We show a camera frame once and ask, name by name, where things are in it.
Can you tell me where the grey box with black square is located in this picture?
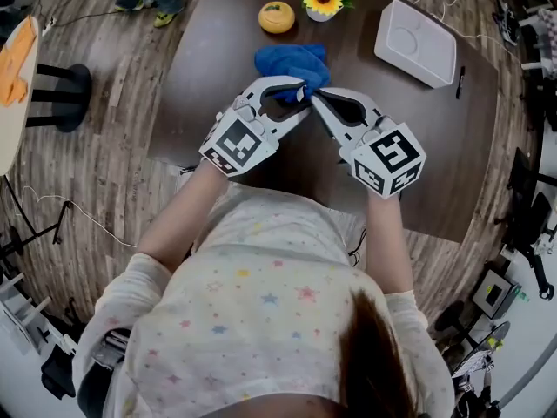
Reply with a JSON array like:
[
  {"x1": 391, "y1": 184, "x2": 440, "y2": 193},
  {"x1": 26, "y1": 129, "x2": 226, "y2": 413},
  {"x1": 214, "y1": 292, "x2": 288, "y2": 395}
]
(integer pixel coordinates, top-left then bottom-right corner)
[{"x1": 472, "y1": 268, "x2": 522, "y2": 320}]

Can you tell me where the skateboard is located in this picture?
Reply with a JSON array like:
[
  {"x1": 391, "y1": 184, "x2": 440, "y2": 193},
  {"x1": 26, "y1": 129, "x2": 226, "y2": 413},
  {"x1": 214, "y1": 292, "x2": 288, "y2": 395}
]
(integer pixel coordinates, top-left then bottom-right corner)
[{"x1": 452, "y1": 320, "x2": 511, "y2": 381}]

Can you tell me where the white plastic box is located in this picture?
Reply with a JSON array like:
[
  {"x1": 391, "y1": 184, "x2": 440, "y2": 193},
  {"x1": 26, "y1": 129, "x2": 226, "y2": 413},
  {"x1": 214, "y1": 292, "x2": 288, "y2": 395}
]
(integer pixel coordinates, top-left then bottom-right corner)
[{"x1": 373, "y1": 0, "x2": 458, "y2": 90}]

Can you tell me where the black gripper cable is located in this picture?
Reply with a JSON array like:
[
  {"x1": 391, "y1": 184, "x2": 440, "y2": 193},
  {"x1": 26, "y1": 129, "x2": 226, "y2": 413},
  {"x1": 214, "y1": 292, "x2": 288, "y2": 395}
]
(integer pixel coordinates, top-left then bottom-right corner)
[{"x1": 347, "y1": 228, "x2": 369, "y2": 269}]

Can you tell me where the white star-print shirt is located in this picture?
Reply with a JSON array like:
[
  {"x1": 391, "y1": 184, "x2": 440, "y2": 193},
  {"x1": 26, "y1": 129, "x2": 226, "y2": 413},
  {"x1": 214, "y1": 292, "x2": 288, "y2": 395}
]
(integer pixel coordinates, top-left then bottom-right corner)
[{"x1": 71, "y1": 183, "x2": 456, "y2": 418}]

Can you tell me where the black metal stand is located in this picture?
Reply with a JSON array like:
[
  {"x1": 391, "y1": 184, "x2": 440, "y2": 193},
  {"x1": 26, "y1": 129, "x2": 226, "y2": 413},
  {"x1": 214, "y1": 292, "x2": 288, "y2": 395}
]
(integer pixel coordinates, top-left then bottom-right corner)
[{"x1": 0, "y1": 176, "x2": 75, "y2": 257}]

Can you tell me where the person's right forearm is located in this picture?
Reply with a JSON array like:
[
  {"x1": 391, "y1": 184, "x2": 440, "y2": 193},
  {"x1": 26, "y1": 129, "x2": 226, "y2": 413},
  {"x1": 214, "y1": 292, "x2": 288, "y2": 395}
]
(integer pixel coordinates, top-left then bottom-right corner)
[{"x1": 363, "y1": 187, "x2": 415, "y2": 299}]

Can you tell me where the orange fruit-shaped container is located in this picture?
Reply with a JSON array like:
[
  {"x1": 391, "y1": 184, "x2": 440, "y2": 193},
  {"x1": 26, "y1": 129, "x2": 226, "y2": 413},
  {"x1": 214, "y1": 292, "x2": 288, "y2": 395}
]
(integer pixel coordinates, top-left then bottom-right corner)
[{"x1": 258, "y1": 1, "x2": 296, "y2": 35}]

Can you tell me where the black round stool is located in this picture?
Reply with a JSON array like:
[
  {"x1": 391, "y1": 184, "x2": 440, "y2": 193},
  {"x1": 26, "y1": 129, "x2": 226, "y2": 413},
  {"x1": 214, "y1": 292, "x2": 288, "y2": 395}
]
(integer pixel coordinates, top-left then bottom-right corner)
[{"x1": 434, "y1": 300, "x2": 480, "y2": 348}]

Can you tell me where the person's left forearm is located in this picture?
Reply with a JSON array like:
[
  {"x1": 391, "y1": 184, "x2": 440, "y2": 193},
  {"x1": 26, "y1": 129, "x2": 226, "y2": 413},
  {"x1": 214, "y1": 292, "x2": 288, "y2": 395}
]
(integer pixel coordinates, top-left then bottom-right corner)
[{"x1": 137, "y1": 158, "x2": 230, "y2": 274}]

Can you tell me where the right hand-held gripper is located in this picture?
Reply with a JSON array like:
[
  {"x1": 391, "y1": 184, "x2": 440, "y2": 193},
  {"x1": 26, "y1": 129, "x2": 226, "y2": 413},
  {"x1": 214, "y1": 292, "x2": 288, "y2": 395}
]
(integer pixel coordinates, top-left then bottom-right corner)
[{"x1": 310, "y1": 86, "x2": 427, "y2": 200}]

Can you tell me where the black equipment frame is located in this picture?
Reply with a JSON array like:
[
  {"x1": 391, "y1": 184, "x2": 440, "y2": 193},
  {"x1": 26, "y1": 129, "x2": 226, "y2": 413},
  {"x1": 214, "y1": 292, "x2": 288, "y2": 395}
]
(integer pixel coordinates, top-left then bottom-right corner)
[{"x1": 495, "y1": 145, "x2": 557, "y2": 300}]

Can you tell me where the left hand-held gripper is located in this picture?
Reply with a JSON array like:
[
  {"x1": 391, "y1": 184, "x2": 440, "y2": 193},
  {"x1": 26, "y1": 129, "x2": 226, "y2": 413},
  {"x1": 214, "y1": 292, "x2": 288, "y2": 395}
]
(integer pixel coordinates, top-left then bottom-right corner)
[{"x1": 198, "y1": 76, "x2": 314, "y2": 178}]

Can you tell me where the orange cloth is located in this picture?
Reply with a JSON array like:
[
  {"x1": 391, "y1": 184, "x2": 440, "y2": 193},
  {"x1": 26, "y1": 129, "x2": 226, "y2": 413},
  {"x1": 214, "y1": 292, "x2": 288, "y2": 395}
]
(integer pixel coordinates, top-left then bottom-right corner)
[{"x1": 0, "y1": 17, "x2": 37, "y2": 106}]

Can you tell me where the white wooden rack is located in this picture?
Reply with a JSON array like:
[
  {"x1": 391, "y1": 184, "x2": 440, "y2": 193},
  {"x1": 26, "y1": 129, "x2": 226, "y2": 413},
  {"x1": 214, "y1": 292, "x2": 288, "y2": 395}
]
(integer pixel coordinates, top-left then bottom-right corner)
[{"x1": 0, "y1": 272, "x2": 77, "y2": 357}]

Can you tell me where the grey shoulder strap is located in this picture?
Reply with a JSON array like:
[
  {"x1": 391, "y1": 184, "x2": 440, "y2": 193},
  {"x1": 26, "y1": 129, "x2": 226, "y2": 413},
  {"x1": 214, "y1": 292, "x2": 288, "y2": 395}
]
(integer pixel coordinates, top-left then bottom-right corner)
[{"x1": 41, "y1": 327, "x2": 132, "y2": 418}]

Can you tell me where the blue towel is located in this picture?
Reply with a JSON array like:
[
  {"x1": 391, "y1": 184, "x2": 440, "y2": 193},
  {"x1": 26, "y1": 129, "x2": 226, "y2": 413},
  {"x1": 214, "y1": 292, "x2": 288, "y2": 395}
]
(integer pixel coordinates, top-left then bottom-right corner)
[{"x1": 254, "y1": 44, "x2": 332, "y2": 105}]

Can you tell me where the thin white cable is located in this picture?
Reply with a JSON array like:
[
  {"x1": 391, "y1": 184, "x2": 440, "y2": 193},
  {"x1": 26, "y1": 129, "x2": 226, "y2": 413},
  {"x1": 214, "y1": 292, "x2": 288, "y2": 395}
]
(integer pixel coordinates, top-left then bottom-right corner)
[
  {"x1": 21, "y1": 185, "x2": 138, "y2": 249},
  {"x1": 413, "y1": 0, "x2": 523, "y2": 61}
]

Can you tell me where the round white side table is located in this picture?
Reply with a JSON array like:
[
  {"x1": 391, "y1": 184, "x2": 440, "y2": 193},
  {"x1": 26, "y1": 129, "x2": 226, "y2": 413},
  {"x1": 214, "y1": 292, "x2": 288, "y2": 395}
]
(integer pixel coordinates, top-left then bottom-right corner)
[{"x1": 0, "y1": 15, "x2": 92, "y2": 176}]

